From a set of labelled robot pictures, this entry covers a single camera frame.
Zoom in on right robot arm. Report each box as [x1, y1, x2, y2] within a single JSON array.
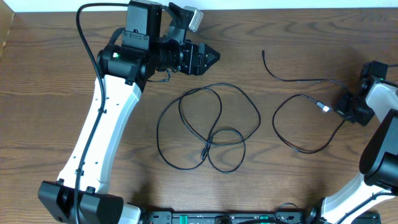
[[303, 61, 397, 223]]

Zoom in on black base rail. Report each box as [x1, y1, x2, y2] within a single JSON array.
[[138, 203, 320, 224]]

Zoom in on short black cable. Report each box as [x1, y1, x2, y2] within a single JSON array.
[[155, 83, 261, 174]]

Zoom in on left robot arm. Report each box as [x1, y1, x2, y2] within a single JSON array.
[[38, 1, 220, 223]]

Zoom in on brown cardboard panel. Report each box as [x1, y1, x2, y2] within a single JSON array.
[[0, 0, 15, 57]]

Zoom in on long black cable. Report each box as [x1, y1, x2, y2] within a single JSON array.
[[261, 49, 352, 155]]

